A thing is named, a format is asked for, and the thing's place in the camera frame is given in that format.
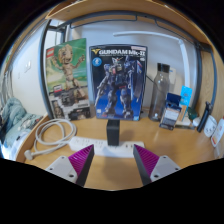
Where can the blue robot model box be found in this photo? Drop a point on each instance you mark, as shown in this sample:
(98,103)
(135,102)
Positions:
(118,83)

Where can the bed with bedding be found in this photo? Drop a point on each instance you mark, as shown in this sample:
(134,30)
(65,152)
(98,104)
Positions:
(15,123)

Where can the white power strip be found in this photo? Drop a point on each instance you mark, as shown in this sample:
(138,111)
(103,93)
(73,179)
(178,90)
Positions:
(113,150)

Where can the dark blue small carton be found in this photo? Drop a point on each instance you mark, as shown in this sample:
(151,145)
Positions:
(170,113)

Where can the green toy figure box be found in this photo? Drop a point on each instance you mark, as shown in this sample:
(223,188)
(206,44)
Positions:
(68,73)

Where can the black charger block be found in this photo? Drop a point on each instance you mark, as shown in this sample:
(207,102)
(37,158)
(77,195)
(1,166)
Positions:
(113,131)

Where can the white wall switch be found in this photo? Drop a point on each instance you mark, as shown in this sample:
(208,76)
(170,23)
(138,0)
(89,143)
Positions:
(27,66)

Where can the white desk lamp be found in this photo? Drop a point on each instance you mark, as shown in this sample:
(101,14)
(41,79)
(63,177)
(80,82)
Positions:
(184,60)

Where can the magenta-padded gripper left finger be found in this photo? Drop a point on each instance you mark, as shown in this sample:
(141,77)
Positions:
(61,166)

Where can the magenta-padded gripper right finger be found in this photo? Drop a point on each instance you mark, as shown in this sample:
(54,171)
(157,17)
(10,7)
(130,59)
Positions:
(163,166)

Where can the black electric shaver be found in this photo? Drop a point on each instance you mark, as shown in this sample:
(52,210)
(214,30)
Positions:
(204,118)

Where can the light blue tall carton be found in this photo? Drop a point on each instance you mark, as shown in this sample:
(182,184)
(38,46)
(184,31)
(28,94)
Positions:
(185,96)

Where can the clear bottle with dark cap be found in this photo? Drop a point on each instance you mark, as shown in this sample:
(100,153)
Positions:
(159,93)

